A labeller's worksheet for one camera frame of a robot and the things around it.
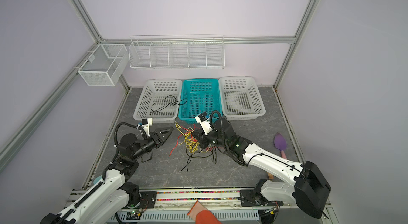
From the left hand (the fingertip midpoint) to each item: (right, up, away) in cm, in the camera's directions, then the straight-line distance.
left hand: (173, 132), depth 74 cm
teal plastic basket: (+8, +19, +41) cm, 46 cm away
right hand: (+9, -1, -1) cm, 9 cm away
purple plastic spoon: (+59, -10, +18) cm, 63 cm away
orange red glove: (+14, -36, -4) cm, 39 cm away
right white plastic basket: (+40, +17, +40) cm, 59 cm away
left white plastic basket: (-18, +15, +38) cm, 45 cm away
